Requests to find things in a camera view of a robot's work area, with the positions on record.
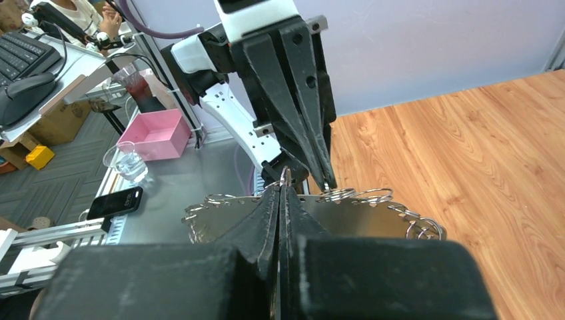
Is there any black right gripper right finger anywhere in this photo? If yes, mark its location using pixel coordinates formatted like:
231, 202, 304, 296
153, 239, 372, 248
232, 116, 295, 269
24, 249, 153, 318
279, 186, 497, 319

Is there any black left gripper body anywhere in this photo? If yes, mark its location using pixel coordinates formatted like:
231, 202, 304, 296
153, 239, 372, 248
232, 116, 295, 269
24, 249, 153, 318
229, 15, 338, 177

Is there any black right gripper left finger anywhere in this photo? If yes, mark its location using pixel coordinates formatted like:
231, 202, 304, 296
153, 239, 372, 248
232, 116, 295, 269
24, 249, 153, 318
33, 186, 280, 319

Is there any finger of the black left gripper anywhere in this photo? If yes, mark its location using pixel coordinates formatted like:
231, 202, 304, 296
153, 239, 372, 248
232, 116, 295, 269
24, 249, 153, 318
240, 33, 330, 189
278, 21, 337, 190

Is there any metal key holder plate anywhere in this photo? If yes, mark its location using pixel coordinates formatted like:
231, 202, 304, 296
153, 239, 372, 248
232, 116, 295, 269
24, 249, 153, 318
181, 188, 447, 243

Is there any silver key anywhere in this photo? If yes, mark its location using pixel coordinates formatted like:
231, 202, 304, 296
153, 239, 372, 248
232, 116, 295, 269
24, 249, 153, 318
279, 166, 292, 187

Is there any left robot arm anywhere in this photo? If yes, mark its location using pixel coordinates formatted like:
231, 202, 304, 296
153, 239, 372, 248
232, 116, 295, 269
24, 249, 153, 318
161, 15, 336, 189

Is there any pink box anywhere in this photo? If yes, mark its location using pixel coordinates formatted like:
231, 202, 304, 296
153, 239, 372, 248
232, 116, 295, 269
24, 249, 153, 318
118, 109, 192, 161

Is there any black smartphone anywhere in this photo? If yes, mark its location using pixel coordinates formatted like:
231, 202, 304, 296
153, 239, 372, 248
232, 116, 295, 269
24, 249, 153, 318
87, 186, 143, 220

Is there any clear plastic cup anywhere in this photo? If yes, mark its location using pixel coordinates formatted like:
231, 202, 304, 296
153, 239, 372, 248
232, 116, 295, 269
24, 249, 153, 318
103, 141, 149, 183

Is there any small yellow box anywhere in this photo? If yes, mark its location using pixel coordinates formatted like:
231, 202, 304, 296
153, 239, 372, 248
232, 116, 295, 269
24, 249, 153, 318
25, 145, 55, 170

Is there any black keyboard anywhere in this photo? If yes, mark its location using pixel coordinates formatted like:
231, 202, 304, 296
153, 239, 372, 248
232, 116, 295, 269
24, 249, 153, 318
1, 32, 61, 86

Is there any black computer mouse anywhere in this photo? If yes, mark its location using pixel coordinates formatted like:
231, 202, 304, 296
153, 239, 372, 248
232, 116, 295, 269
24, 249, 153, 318
1, 72, 56, 127

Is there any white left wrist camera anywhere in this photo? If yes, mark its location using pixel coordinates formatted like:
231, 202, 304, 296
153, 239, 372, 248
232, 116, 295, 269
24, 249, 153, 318
214, 0, 299, 43

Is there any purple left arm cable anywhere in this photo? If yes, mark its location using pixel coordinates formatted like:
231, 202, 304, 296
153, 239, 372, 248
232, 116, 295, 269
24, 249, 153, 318
117, 0, 206, 41

